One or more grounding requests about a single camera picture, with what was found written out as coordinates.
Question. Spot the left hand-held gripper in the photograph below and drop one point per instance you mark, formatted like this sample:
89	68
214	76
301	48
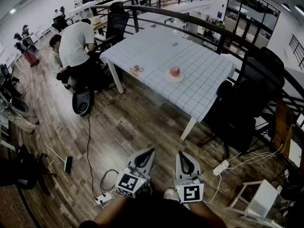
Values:
133	185

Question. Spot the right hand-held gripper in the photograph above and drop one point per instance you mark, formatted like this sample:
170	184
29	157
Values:
192	192

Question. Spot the red apple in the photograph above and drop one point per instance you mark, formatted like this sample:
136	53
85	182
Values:
175	71

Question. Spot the person's left forearm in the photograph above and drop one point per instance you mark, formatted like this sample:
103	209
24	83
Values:
111	212

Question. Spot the person's right forearm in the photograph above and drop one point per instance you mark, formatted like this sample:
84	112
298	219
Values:
206	215

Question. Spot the person's right white shoe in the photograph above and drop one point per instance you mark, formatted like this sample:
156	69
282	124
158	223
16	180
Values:
169	193

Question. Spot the white power strip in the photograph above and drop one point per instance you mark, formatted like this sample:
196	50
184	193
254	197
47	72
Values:
104	198
221	167

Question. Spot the person's black shorts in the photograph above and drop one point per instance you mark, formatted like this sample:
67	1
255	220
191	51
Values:
152	212

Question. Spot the green broom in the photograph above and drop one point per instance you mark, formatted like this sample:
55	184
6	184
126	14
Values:
68	164

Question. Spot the white stool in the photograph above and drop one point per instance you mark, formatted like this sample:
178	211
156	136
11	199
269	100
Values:
263	198

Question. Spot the grey floor device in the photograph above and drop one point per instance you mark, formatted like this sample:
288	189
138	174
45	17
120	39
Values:
82	101

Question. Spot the clear bag of doughnuts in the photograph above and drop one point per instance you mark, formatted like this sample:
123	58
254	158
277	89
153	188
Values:
137	70

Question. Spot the white grid tablecloth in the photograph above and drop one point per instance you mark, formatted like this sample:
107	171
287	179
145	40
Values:
154	56

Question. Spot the small dark label card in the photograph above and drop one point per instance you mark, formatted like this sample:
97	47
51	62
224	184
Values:
175	44

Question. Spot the beige fabric bag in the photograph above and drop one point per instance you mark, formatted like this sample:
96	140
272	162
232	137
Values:
21	117

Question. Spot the black mesh office chair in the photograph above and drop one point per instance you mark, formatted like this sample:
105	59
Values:
117	25

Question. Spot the wooden desk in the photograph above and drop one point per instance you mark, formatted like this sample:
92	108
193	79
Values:
99	25

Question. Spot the white box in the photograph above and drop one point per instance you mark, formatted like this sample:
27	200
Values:
96	20

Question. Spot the black curved railing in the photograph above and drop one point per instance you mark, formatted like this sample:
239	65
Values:
190	18

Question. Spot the red suitcase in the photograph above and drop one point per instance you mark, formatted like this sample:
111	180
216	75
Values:
31	58

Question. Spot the black stair railing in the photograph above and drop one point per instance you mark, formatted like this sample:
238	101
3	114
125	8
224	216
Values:
297	51

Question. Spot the black framed glass doors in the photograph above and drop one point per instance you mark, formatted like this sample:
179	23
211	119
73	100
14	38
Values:
251	20

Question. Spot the long white table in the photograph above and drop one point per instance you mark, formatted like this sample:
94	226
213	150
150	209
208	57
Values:
80	8

